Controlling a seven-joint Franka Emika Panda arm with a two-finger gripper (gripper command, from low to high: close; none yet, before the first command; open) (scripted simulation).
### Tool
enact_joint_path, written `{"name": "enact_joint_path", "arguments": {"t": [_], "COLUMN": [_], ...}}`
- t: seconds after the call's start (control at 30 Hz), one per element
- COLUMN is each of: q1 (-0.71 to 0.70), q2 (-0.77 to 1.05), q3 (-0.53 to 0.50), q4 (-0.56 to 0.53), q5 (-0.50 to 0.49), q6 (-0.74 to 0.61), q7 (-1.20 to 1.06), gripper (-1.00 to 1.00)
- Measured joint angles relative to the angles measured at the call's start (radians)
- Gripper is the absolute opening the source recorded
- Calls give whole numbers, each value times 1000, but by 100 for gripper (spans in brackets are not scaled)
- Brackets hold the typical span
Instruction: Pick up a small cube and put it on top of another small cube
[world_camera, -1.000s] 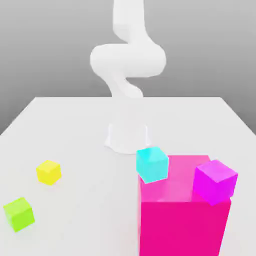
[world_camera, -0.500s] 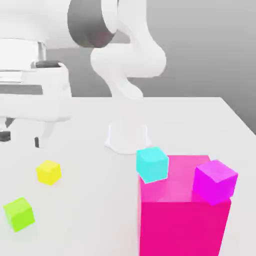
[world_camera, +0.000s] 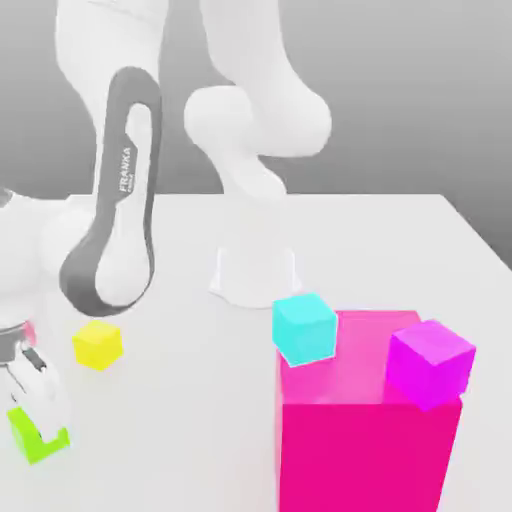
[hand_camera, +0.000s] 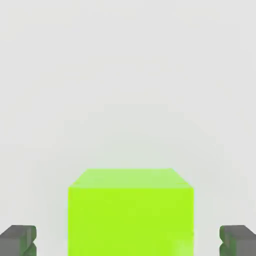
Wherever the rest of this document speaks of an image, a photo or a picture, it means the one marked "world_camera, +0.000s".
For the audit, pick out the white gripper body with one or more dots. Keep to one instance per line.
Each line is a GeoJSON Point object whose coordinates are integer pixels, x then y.
{"type": "Point", "coordinates": [38, 394]}

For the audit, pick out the small lime green cube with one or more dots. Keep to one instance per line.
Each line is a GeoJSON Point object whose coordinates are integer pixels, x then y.
{"type": "Point", "coordinates": [28, 446]}

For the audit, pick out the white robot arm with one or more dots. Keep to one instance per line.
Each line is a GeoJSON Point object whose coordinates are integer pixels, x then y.
{"type": "Point", "coordinates": [132, 48]}

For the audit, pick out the small yellow cube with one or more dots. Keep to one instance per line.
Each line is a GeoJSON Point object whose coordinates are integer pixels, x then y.
{"type": "Point", "coordinates": [97, 344]}

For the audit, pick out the small cyan cube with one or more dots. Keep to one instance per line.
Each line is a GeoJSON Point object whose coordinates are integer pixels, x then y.
{"type": "Point", "coordinates": [304, 330]}

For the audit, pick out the small magenta cube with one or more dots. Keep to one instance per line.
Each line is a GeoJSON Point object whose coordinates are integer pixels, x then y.
{"type": "Point", "coordinates": [430, 366]}

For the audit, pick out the large pink box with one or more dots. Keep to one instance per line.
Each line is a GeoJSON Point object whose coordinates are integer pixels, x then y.
{"type": "Point", "coordinates": [368, 452]}

